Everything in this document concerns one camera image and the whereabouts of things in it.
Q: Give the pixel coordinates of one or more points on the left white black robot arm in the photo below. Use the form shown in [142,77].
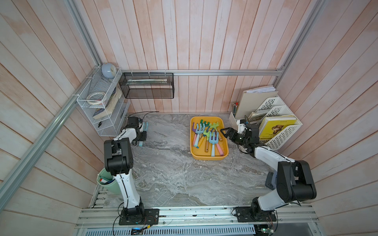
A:
[118,161]

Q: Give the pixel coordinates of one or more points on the purple hand rake pink handle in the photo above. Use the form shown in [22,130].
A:
[221,153]

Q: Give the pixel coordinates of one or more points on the green plastic cup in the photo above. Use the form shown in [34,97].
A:
[106,180]

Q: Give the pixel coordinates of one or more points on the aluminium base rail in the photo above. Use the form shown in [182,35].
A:
[290,220]

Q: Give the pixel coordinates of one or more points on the yellow picture book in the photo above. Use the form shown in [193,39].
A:
[271,126]

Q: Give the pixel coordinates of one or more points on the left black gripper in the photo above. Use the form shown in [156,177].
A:
[143,137]

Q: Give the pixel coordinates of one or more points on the grey round clock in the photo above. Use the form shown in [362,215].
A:
[109,71]

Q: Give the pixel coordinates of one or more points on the white tape roll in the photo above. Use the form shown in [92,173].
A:
[96,98]

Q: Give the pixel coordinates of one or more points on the light blue hand rake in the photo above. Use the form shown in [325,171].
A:
[200,128]
[143,131]
[214,136]

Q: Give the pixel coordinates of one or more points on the white desk file organizer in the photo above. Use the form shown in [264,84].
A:
[271,107]

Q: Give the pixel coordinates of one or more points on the beige folder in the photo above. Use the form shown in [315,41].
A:
[250,102]

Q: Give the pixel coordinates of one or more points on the green hand rake wooden handle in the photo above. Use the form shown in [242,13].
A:
[207,137]

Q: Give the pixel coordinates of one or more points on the white wire wall shelf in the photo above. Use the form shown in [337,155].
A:
[108,126]

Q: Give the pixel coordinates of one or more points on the dark green hand rake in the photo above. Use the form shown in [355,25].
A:
[205,123]

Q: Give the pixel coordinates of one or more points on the yellow plastic storage box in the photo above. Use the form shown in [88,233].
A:
[216,124]

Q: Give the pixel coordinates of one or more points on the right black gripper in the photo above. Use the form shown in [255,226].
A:
[234,132]

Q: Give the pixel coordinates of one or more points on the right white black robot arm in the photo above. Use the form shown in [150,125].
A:
[294,180]

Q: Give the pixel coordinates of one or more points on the black mesh wall basket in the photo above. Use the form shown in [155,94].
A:
[147,85]

